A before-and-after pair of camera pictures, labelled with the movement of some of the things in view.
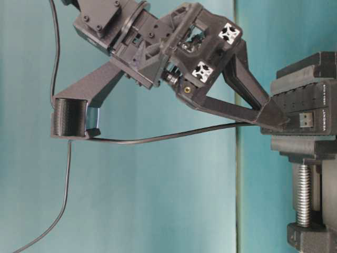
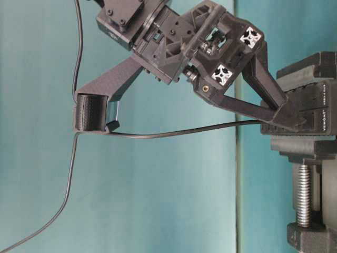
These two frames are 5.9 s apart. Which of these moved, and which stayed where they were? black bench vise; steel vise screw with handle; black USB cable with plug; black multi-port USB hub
Moved: black USB cable with plug
Stayed: black multi-port USB hub; black bench vise; steel vise screw with handle
